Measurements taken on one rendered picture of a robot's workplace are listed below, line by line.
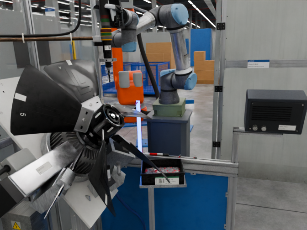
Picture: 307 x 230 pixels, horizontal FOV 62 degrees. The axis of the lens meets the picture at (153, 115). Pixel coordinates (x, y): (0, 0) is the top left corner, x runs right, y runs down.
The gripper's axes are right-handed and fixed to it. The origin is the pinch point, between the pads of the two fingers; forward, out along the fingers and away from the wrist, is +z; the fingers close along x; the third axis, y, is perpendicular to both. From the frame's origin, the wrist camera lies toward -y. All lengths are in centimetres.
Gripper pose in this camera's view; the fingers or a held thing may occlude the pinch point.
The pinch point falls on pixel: (100, 5)
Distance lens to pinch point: 106.9
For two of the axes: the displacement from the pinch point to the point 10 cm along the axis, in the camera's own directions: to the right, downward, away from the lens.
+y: 0.2, 9.7, 2.6
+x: -9.6, -0.5, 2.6
